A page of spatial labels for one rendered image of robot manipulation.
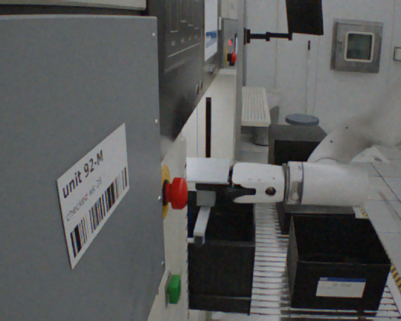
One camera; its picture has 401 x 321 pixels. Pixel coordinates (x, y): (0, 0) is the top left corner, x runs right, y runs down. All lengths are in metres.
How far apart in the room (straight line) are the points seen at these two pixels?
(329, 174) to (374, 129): 0.12
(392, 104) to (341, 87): 4.72
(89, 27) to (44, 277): 0.13
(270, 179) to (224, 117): 0.47
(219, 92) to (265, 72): 4.14
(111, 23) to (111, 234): 0.13
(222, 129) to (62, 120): 1.00
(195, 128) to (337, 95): 4.37
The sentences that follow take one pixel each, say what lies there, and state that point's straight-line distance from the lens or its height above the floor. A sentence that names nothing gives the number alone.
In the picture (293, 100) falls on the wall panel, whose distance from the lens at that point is 5.35.
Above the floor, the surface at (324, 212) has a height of 0.86.
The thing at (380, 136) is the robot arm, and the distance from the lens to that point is 0.72.
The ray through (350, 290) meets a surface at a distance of 1.17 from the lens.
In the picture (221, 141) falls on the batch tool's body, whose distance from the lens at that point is 1.17.
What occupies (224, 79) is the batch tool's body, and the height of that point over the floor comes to 1.39.
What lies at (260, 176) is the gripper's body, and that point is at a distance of 0.72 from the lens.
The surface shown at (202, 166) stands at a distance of 0.76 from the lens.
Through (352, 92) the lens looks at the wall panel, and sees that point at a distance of 5.48.
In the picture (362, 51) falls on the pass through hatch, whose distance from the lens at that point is 5.30.
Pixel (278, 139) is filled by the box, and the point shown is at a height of 1.01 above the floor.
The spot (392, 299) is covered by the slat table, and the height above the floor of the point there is 0.76.
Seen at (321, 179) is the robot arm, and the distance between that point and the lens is 0.73.
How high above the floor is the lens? 1.55
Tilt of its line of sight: 21 degrees down
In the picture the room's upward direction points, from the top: straight up
